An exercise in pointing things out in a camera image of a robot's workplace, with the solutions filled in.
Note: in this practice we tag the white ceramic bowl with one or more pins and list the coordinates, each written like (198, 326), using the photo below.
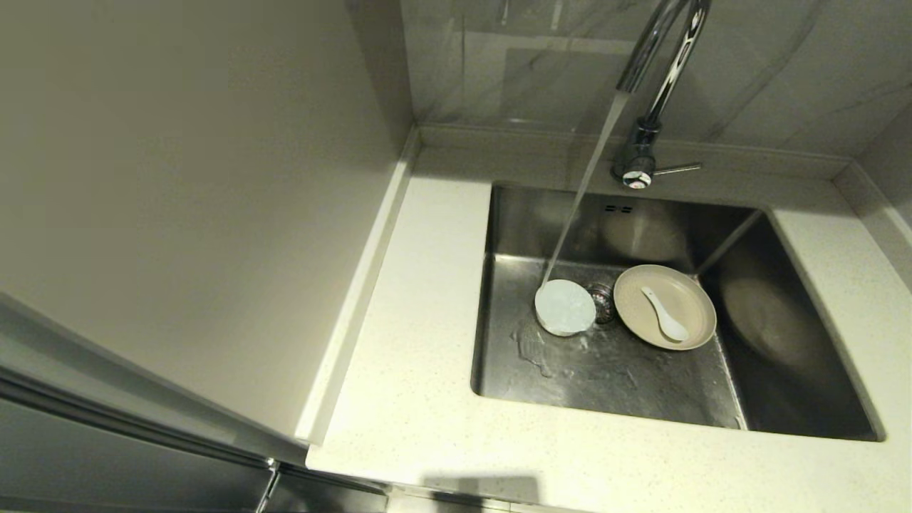
(564, 308)

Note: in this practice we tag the white ceramic soup spoon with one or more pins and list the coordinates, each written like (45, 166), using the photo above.
(672, 328)

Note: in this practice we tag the white round plate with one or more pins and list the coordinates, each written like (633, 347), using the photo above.
(695, 299)

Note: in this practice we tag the stainless steel sink basin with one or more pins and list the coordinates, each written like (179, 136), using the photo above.
(641, 385)

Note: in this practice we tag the round metal drain strainer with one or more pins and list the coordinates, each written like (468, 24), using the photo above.
(605, 305)

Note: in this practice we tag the chrome gooseneck faucet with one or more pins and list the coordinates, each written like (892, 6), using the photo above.
(635, 171)

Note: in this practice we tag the stainless steel appliance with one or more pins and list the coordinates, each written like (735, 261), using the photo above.
(107, 456)

